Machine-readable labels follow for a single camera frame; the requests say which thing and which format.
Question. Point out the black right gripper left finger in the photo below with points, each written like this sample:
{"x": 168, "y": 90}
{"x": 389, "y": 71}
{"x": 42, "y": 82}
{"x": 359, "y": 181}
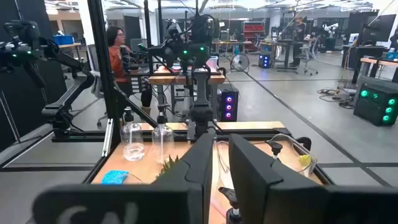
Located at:
{"x": 192, "y": 174}

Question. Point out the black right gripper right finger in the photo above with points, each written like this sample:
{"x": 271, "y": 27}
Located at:
{"x": 258, "y": 180}

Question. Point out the clear plastic bin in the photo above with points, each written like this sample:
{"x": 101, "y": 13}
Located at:
{"x": 306, "y": 155}
{"x": 224, "y": 161}

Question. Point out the yellow-green dish brush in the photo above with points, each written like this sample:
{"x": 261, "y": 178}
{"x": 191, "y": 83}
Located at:
{"x": 305, "y": 160}

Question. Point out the blue sponge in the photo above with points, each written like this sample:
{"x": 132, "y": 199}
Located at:
{"x": 115, "y": 177}

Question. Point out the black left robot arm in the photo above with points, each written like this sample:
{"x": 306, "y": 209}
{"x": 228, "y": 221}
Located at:
{"x": 201, "y": 93}

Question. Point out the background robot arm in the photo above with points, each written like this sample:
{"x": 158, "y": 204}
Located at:
{"x": 129, "y": 60}

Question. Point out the succulent plant in black pot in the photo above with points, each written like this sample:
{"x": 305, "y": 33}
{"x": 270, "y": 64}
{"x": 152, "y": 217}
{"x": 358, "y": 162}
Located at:
{"x": 169, "y": 165}

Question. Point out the wooden top work table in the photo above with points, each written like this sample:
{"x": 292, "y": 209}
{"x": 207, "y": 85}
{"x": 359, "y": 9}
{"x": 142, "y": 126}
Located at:
{"x": 186, "y": 79}

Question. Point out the black floor fan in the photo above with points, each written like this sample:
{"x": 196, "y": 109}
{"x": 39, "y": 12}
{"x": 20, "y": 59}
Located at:
{"x": 239, "y": 63}

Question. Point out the computer tower blue lights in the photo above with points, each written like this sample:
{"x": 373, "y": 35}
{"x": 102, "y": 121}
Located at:
{"x": 264, "y": 60}

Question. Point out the grey office chair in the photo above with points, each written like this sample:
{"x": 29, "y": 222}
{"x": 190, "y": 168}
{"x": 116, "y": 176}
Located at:
{"x": 308, "y": 56}

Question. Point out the seated person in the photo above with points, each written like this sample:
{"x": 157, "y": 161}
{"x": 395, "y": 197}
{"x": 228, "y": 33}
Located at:
{"x": 116, "y": 62}

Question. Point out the black standing desk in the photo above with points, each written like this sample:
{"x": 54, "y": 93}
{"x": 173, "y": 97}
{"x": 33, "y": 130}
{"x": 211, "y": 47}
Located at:
{"x": 280, "y": 43}

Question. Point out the computer tower green fans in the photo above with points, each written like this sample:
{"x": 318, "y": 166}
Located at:
{"x": 376, "y": 105}

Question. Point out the red shelf rack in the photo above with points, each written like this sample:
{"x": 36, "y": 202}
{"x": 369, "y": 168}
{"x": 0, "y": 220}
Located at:
{"x": 253, "y": 31}

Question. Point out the standing person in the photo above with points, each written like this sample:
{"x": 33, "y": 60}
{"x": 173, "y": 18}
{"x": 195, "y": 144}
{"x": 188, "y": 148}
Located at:
{"x": 299, "y": 34}

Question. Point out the wooden top desk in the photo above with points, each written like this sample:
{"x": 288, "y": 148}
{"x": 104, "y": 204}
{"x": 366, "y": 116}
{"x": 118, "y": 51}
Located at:
{"x": 379, "y": 62}

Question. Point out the blue storage bin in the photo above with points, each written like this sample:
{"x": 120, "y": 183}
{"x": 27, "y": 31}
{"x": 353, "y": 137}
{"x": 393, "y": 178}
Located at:
{"x": 63, "y": 40}

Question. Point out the black monitor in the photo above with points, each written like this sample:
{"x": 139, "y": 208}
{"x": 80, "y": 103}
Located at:
{"x": 377, "y": 29}

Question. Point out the black aluminium station frame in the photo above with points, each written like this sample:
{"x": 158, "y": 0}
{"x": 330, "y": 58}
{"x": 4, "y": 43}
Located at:
{"x": 104, "y": 93}

